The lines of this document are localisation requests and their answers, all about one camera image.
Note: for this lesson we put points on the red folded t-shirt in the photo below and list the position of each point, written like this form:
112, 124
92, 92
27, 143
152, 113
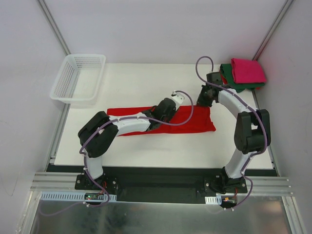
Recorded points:
223, 79

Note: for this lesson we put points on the white plastic basket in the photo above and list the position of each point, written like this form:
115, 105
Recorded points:
78, 79

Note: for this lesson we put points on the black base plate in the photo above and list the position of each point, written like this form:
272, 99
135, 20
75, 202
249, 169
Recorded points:
163, 185

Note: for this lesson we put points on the left cable duct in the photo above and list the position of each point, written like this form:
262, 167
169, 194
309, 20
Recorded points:
73, 196

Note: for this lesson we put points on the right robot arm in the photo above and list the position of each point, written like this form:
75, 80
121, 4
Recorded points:
252, 132

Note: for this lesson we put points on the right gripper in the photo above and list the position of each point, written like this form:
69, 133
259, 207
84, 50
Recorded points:
203, 99

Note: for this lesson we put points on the red t-shirt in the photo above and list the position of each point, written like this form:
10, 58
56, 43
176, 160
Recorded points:
200, 121
223, 79

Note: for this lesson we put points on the green folded t-shirt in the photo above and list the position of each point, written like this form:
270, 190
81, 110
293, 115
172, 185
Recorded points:
226, 70

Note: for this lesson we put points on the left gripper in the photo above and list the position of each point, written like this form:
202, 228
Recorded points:
172, 108

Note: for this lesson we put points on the right cable duct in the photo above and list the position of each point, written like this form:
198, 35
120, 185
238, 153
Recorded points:
213, 200

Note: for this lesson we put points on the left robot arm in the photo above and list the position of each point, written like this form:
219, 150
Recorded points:
99, 132

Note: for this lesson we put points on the cable duct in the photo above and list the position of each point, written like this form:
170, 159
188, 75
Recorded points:
213, 200
73, 196

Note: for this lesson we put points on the pink folded t-shirt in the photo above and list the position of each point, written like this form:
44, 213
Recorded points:
247, 71

